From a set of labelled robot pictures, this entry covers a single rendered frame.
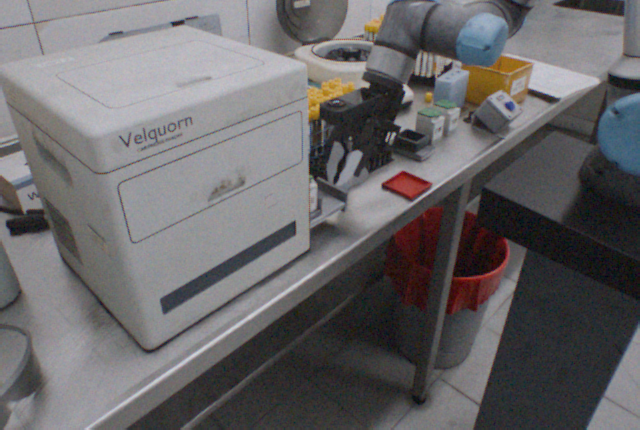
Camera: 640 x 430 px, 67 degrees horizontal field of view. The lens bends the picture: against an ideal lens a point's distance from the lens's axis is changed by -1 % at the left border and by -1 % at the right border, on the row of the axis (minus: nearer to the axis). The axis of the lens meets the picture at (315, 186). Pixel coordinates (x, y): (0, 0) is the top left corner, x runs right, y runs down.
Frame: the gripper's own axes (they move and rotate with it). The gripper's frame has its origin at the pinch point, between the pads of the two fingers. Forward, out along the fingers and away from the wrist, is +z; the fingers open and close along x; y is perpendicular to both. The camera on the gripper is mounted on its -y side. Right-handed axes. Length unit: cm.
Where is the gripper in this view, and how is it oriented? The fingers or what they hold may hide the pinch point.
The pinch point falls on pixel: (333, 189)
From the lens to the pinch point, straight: 82.4
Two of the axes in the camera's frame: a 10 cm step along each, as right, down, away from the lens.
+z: -3.5, 9.2, 1.6
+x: -7.1, -3.7, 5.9
